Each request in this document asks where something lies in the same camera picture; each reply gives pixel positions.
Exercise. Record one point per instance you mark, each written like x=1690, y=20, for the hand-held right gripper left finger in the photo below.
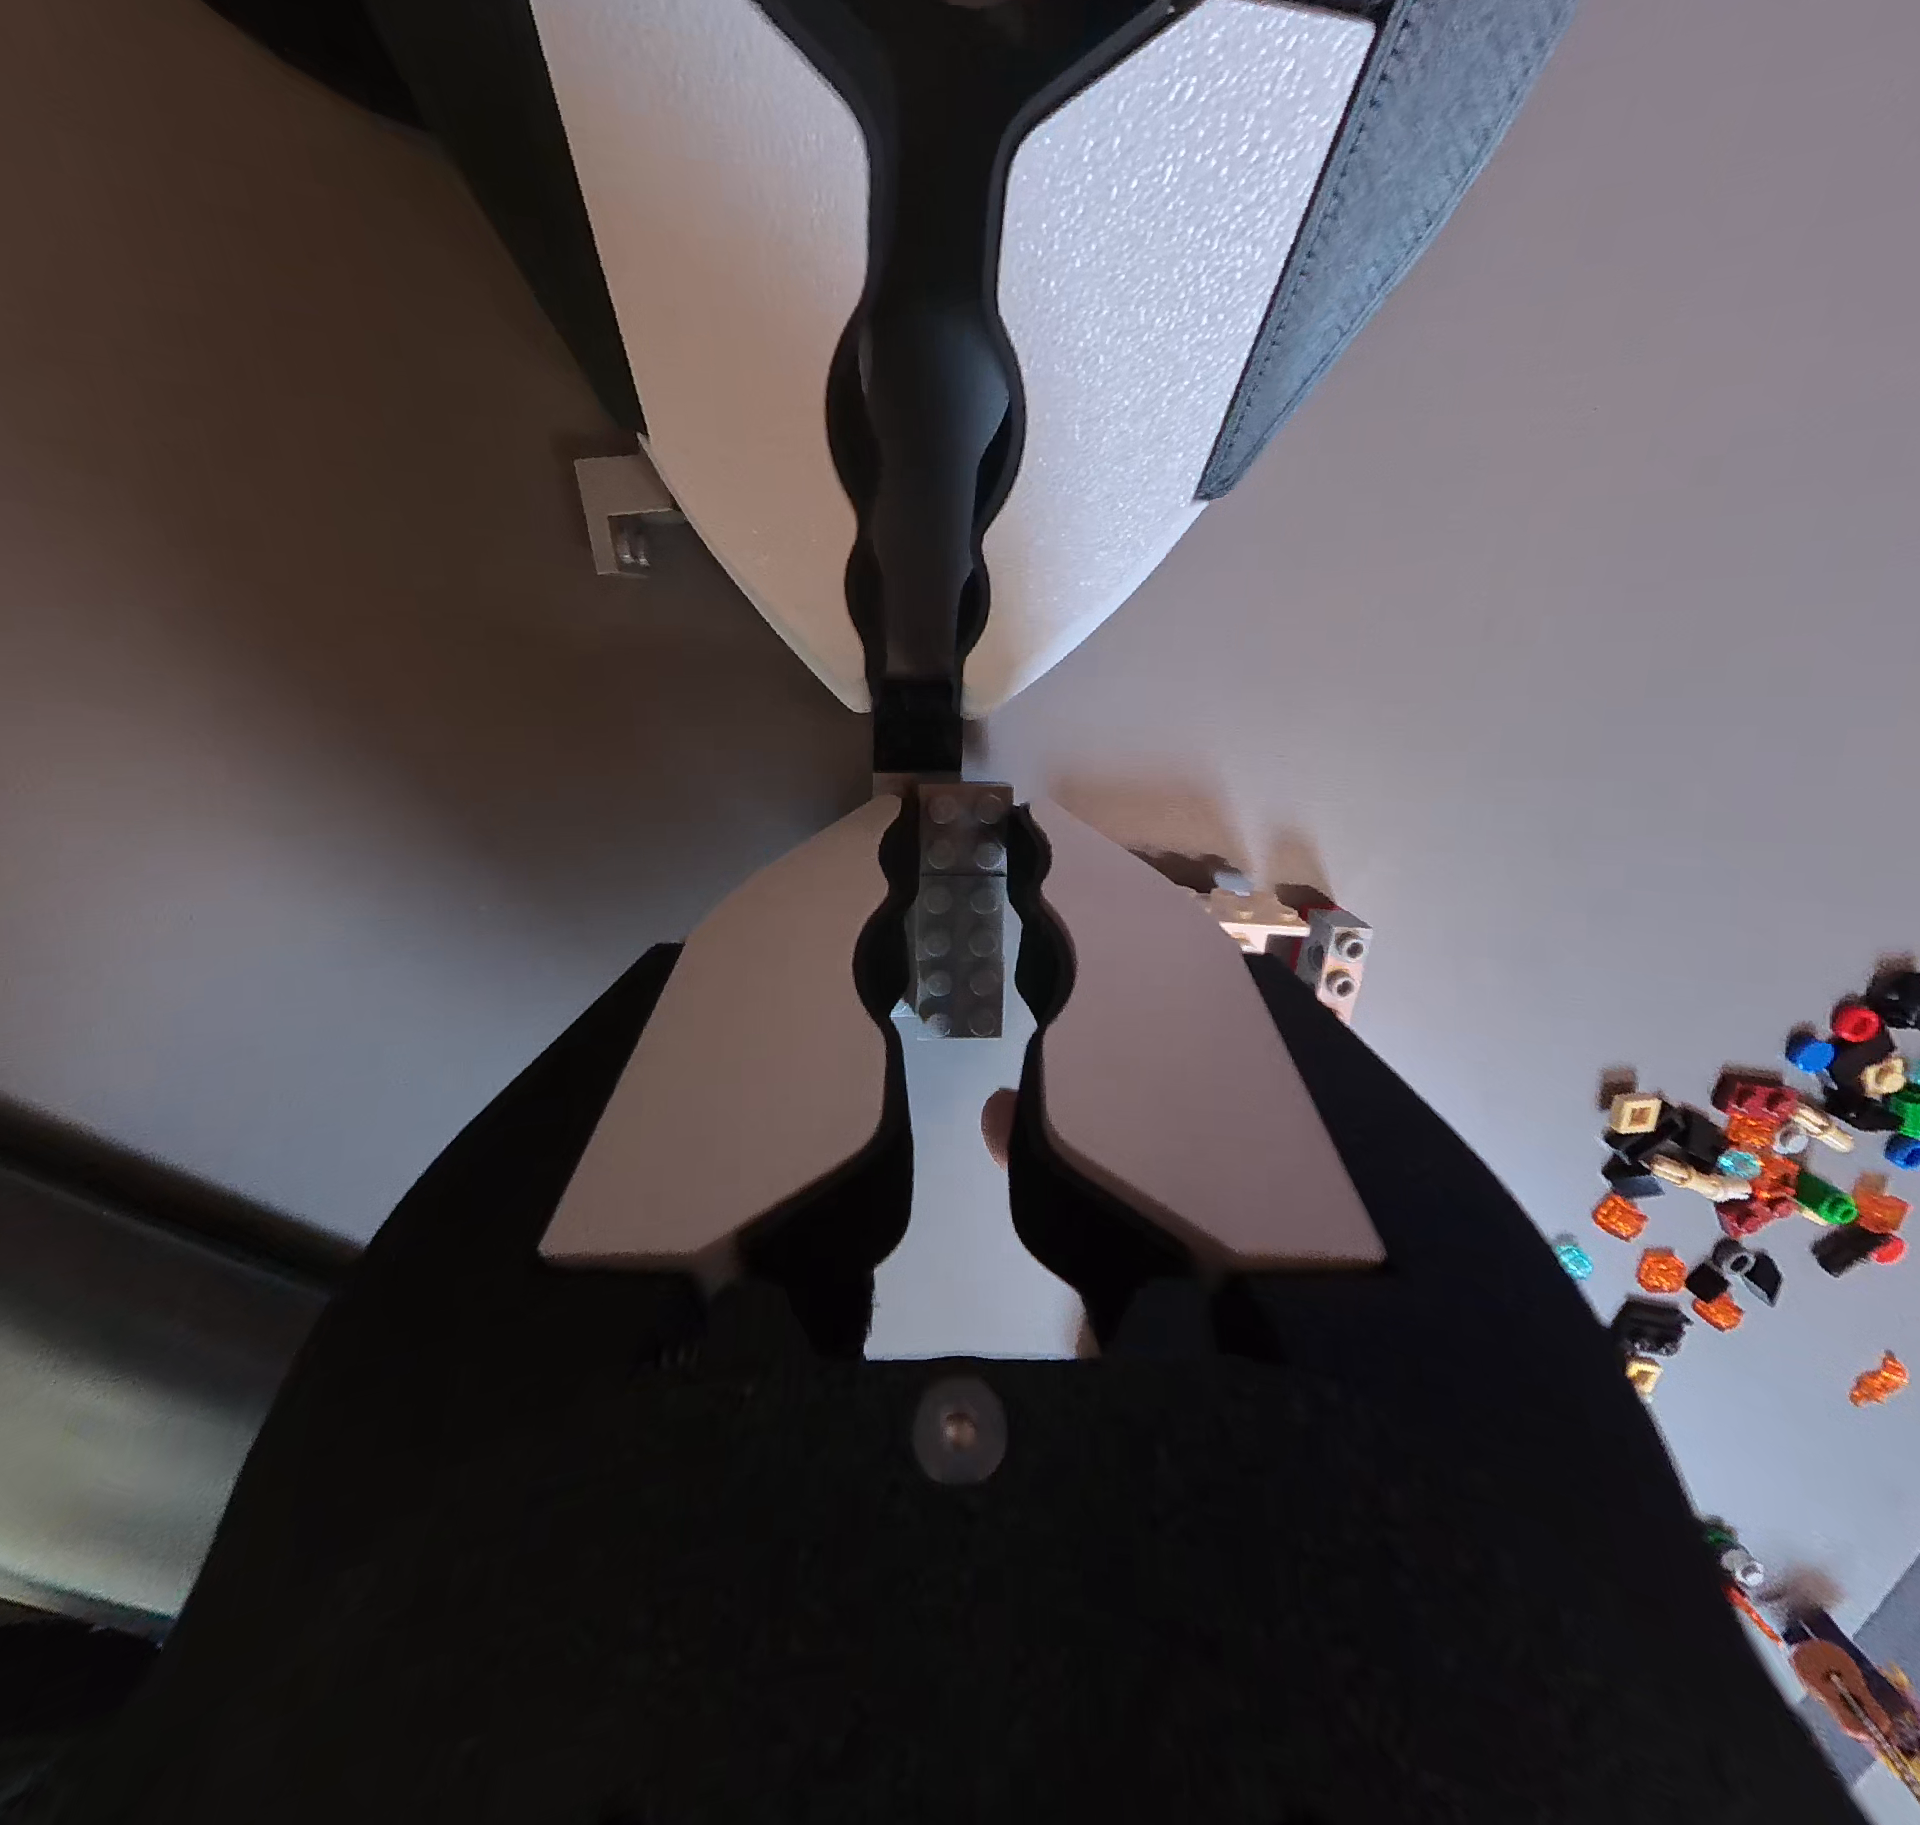
x=735, y=1077

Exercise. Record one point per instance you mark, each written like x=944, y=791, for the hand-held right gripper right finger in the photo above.
x=1186, y=1092

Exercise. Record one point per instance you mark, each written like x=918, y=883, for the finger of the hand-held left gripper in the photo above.
x=1140, y=326
x=706, y=282

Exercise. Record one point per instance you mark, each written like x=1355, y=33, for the grey lego plate assembly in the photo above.
x=961, y=927

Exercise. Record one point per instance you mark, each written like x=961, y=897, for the lego vehicle chassis build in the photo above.
x=1305, y=942

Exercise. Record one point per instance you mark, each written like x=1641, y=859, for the pile of small lego pieces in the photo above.
x=1756, y=1181

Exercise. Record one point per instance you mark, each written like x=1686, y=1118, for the lego minifigure with guitar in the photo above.
x=1838, y=1677

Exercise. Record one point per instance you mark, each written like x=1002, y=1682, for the person's right hand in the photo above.
x=1002, y=1124

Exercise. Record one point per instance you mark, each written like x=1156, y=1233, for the grey lego bracket piece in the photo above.
x=616, y=513

